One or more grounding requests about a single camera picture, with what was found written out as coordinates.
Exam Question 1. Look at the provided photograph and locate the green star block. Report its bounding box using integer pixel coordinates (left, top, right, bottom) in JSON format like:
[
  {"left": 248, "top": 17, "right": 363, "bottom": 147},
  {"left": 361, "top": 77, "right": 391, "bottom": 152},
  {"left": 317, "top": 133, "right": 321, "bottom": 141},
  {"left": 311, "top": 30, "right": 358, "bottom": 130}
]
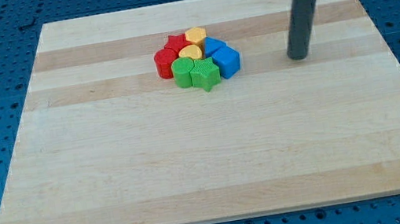
[{"left": 189, "top": 57, "right": 221, "bottom": 92}]

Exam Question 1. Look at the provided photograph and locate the green cylinder block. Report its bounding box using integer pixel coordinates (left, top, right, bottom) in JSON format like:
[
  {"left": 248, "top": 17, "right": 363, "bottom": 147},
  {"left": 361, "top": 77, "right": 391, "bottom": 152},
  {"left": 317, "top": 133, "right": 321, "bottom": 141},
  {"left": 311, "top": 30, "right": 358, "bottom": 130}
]
[{"left": 171, "top": 57, "right": 194, "bottom": 88}]

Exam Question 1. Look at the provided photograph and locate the blue cube block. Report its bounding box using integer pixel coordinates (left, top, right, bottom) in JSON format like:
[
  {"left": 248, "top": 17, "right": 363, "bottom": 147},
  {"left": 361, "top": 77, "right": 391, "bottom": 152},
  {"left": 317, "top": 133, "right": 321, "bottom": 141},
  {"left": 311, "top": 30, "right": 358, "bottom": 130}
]
[{"left": 212, "top": 46, "right": 240, "bottom": 79}]

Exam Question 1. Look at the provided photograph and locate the yellow heart block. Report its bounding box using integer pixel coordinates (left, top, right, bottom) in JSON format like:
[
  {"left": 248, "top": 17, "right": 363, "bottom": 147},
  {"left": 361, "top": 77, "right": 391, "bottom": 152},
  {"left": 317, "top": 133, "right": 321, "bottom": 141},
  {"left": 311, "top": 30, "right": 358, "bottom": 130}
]
[{"left": 178, "top": 44, "right": 204, "bottom": 60}]

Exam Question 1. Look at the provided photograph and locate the red cylinder block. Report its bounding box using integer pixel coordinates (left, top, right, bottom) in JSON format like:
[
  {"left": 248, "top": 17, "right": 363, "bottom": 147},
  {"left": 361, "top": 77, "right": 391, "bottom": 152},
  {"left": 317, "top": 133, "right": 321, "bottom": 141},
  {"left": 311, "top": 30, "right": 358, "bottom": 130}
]
[{"left": 154, "top": 48, "right": 178, "bottom": 79}]

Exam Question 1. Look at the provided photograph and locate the blue triangle block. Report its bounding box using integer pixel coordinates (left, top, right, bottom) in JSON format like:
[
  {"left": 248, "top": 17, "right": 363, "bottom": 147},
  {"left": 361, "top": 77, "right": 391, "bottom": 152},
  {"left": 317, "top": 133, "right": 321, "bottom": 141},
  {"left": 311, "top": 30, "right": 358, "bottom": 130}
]
[{"left": 204, "top": 37, "right": 226, "bottom": 58}]

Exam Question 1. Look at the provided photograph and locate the red star block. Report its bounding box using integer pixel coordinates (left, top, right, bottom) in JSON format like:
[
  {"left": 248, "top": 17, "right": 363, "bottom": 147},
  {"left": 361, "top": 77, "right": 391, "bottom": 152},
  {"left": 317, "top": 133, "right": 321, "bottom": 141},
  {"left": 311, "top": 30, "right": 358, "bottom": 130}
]
[{"left": 164, "top": 33, "right": 192, "bottom": 54}]

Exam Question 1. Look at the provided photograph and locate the yellow hexagon block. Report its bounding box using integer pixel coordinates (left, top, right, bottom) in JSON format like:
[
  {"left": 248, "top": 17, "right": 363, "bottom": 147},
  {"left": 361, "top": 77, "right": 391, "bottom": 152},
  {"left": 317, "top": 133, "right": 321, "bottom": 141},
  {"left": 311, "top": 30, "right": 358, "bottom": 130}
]
[{"left": 185, "top": 27, "right": 207, "bottom": 49}]

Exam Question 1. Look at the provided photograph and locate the light wooden board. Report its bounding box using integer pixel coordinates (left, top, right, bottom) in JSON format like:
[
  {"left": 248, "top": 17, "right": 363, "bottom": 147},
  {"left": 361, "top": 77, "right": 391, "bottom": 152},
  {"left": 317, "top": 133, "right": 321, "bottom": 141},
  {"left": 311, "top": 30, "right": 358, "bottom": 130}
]
[{"left": 0, "top": 0, "right": 400, "bottom": 224}]

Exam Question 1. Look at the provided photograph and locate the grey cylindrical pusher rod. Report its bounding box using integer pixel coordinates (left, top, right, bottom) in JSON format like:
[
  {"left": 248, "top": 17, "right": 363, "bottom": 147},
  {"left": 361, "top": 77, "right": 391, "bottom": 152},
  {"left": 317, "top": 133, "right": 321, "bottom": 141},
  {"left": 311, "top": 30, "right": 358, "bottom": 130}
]
[{"left": 287, "top": 0, "right": 316, "bottom": 61}]

